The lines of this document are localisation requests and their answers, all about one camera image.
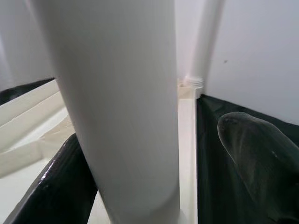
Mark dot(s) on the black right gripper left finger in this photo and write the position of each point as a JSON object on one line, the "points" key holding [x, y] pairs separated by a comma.
{"points": [[58, 186]]}

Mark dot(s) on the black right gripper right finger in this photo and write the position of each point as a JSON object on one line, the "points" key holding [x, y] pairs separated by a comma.
{"points": [[264, 163]]}

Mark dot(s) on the white plastic children table top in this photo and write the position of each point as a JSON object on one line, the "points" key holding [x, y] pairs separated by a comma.
{"points": [[30, 130]]}

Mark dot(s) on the white tapered plastic table leg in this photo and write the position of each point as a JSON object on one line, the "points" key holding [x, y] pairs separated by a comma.
{"points": [[116, 105], [203, 46]]}

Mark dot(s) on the black table cloth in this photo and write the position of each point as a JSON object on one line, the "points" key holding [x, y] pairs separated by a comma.
{"points": [[210, 163]]}

